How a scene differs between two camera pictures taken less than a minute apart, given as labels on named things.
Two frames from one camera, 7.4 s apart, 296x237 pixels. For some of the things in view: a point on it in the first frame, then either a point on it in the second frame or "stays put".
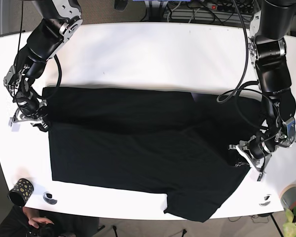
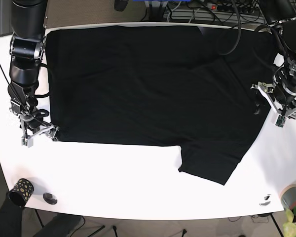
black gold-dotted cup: x=22 y=190 stays put
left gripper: x=257 y=151 → x=280 y=94
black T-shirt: x=174 y=142 → x=195 y=88
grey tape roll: x=291 y=196 stays put
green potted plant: x=295 y=221 stays put
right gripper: x=29 y=110 → x=33 y=125
